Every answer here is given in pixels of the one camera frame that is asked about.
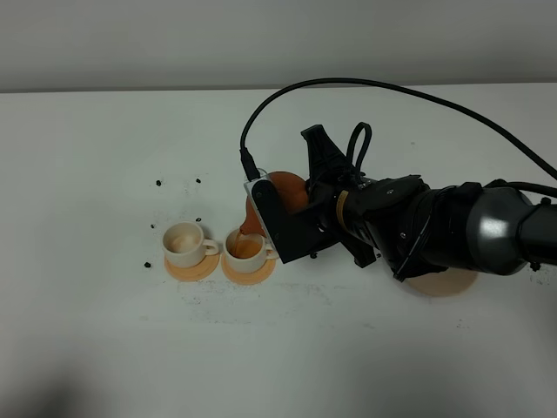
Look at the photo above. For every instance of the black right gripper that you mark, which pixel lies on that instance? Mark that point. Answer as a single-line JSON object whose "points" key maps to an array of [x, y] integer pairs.
{"points": [[334, 183]]}

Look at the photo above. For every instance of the right white teacup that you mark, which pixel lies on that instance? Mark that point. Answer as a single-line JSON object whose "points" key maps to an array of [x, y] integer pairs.
{"points": [[247, 253]]}

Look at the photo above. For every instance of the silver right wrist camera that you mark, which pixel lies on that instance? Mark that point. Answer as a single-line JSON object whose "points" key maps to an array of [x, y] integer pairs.
{"points": [[292, 235]]}

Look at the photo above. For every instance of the left orange coaster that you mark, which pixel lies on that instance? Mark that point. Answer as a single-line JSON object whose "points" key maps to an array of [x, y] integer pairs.
{"points": [[195, 273]]}

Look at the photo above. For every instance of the white teacup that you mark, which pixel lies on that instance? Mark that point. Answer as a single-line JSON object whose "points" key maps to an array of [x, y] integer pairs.
{"points": [[185, 245], [247, 253]]}

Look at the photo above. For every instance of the orange coaster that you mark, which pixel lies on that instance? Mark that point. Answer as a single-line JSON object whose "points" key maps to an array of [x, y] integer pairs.
{"points": [[195, 273], [248, 276]]}

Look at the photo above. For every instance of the left white teacup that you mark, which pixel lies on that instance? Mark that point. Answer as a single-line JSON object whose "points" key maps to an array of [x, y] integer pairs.
{"points": [[185, 245]]}

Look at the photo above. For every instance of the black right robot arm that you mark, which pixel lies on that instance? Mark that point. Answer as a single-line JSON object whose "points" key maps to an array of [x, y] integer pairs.
{"points": [[496, 228]]}

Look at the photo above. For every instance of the brown clay teapot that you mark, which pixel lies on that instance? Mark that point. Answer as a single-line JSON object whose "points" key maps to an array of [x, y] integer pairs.
{"points": [[291, 190]]}

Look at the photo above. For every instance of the beige teapot saucer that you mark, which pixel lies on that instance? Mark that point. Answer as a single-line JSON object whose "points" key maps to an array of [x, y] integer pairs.
{"points": [[439, 285]]}

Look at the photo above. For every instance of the right orange coaster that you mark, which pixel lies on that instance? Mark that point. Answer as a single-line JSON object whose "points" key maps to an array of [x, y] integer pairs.
{"points": [[248, 276]]}

